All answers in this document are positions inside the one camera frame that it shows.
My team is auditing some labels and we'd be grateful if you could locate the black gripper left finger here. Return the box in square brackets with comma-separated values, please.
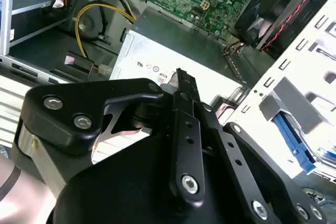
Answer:
[18, 68, 206, 204]

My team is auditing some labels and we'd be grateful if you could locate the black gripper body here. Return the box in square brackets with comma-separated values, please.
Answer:
[48, 129, 253, 224]

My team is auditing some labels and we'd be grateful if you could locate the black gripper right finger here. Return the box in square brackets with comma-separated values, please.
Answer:
[185, 71, 329, 224]

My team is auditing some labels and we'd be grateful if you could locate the hard disk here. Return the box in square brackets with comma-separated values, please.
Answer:
[271, 110, 336, 176]

